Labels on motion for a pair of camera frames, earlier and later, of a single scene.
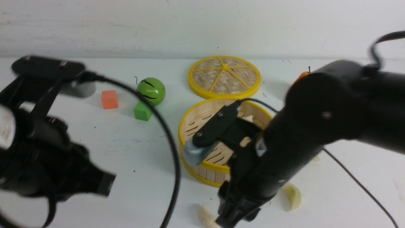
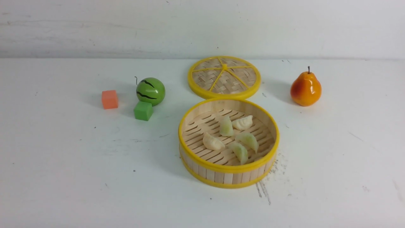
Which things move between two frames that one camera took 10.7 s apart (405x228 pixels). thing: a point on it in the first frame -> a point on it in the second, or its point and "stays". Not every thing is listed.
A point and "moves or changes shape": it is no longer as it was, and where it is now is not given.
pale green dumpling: [290, 196] moves or changes shape
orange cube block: [109, 99] stays
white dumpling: [206, 219] moves or changes shape
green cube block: [142, 111] stays
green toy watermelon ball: [152, 89] stays
